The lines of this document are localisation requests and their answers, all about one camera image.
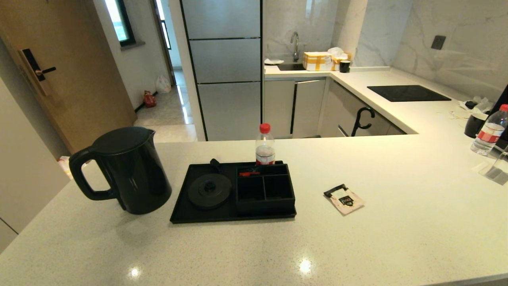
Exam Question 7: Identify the beige tea bag sachet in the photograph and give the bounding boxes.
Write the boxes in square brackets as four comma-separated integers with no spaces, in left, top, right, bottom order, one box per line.
[323,184,366,216]

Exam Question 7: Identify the black electric kettle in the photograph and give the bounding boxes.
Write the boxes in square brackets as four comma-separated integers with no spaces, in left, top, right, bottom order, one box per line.
[69,126,172,215]

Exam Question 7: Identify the clear water bottle red cap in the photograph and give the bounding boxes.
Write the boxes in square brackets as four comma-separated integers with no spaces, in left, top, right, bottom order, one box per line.
[470,104,508,156]
[255,123,276,165]

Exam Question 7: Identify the round black kettle base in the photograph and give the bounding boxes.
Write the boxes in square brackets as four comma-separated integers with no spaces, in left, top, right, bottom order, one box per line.
[187,174,232,210]

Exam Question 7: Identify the grey sink base cabinet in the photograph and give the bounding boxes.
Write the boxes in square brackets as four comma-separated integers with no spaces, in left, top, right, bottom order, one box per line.
[264,78,327,139]

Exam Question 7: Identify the black compartment organizer box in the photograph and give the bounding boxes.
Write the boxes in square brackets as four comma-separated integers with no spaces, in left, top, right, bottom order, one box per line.
[236,164,296,215]

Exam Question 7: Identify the black serving tray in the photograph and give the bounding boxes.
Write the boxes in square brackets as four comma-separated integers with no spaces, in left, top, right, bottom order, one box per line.
[170,161,297,224]

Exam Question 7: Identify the silver refrigerator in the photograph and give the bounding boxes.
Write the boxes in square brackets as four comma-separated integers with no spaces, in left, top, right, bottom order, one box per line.
[179,0,265,142]

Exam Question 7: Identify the grey cooktop base cabinet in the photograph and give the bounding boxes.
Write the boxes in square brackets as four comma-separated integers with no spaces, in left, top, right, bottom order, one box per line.
[319,78,407,137]

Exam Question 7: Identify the cardboard box yellow tape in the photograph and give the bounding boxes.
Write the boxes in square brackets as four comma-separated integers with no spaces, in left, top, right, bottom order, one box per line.
[302,52,333,72]

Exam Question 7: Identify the black curved hook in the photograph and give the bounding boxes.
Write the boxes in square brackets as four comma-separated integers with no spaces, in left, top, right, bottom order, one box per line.
[351,106,375,137]

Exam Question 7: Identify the white plastic bag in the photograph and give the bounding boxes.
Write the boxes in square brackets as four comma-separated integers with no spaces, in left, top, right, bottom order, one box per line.
[156,75,172,94]

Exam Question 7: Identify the chrome faucet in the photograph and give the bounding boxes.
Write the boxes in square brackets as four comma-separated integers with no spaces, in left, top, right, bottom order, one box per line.
[290,31,300,62]

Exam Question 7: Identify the small box yellow tape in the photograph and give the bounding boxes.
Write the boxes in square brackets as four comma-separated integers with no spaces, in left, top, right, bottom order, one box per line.
[331,54,352,71]

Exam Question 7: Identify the black induction cooktop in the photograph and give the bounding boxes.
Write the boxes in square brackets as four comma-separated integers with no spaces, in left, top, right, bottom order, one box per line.
[367,85,452,102]

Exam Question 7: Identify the dark framed window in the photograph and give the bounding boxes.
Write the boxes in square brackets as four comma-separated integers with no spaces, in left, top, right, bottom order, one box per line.
[104,0,145,50]

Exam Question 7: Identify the brown wooden door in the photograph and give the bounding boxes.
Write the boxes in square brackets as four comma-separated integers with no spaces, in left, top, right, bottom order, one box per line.
[0,0,137,155]

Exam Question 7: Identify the translucent bag colourful contents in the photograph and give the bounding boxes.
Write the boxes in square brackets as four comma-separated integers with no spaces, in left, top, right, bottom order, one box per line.
[58,156,86,180]

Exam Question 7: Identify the white crumpled tissue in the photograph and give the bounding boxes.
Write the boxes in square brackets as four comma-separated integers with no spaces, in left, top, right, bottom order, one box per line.
[458,96,494,114]

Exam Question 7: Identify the black monitor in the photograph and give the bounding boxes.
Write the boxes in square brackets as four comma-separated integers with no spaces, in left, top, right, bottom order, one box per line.
[492,83,508,151]

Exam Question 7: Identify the black door lock handle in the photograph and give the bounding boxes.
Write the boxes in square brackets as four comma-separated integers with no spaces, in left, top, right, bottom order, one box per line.
[19,48,57,97]

